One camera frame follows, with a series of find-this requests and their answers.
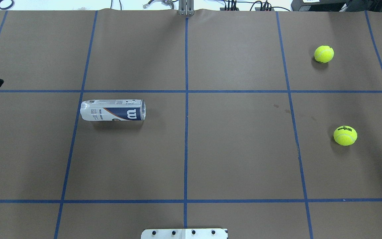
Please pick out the white blue tennis ball can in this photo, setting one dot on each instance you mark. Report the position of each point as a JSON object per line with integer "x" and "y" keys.
{"x": 113, "y": 110}

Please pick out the yellow Wilson tennis ball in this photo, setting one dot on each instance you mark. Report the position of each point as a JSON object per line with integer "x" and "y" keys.
{"x": 345, "y": 135}

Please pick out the far yellow tennis ball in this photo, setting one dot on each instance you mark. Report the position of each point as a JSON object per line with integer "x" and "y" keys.
{"x": 324, "y": 54}

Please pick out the aluminium frame post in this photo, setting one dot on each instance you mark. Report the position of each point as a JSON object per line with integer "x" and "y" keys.
{"x": 186, "y": 7}

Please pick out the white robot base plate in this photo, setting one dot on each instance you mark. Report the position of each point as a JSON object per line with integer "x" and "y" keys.
{"x": 184, "y": 233}

